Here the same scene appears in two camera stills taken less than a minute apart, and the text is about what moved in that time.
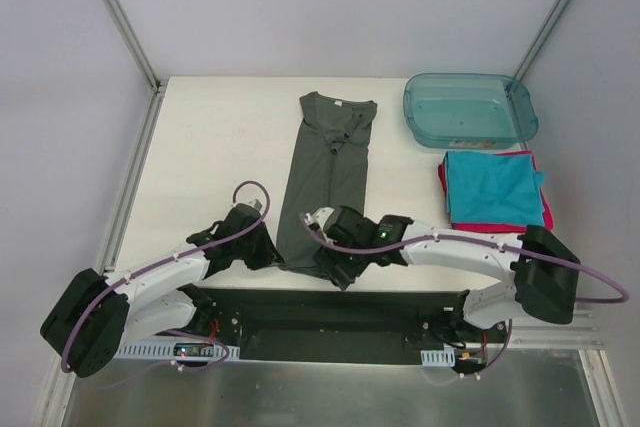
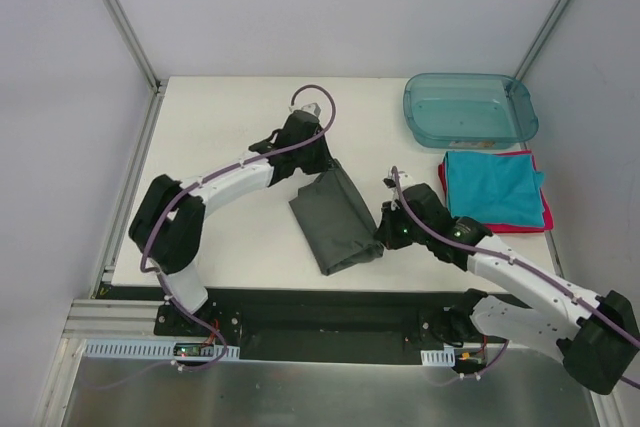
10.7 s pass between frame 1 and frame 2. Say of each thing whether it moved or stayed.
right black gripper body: moved
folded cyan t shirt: stayed
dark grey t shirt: moved
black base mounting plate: stayed
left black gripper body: moved
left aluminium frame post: stayed
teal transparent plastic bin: stayed
